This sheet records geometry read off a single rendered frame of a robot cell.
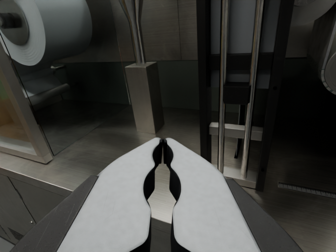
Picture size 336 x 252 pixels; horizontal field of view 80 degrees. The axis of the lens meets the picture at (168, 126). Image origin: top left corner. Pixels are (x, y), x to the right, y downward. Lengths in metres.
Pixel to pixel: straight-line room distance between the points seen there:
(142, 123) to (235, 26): 0.52
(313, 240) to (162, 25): 0.87
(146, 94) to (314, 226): 0.60
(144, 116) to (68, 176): 0.34
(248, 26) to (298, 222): 0.41
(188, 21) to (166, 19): 0.10
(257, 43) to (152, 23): 0.64
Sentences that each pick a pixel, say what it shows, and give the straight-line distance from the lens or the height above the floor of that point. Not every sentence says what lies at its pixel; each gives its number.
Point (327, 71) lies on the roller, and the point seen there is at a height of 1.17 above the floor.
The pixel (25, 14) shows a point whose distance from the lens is 0.82.
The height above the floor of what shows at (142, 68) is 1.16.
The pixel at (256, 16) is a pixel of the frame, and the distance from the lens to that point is 0.43.
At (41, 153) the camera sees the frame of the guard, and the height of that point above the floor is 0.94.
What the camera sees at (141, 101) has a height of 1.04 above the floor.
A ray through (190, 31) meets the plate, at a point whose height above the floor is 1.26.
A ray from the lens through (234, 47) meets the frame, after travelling 0.46.
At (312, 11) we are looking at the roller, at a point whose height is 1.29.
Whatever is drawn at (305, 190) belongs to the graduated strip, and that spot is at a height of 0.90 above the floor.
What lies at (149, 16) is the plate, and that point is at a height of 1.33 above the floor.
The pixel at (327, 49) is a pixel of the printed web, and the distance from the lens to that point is 0.57.
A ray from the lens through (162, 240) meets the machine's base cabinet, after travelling 0.64.
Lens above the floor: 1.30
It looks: 27 degrees down
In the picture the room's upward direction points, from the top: 6 degrees counter-clockwise
